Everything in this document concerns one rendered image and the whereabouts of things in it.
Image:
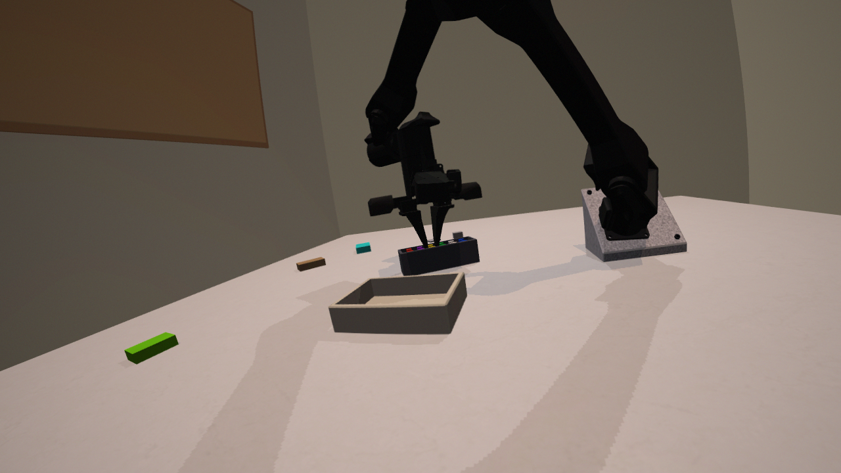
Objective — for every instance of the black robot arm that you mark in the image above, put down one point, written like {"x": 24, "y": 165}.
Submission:
{"x": 616, "y": 160}

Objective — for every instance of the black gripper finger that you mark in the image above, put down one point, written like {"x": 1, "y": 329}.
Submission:
{"x": 416, "y": 221}
{"x": 438, "y": 215}

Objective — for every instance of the green rectangular block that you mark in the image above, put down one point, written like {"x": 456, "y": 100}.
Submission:
{"x": 151, "y": 347}

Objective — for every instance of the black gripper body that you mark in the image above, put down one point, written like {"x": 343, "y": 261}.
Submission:
{"x": 385, "y": 204}

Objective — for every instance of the brown rectangular block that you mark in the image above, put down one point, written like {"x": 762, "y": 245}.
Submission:
{"x": 310, "y": 264}

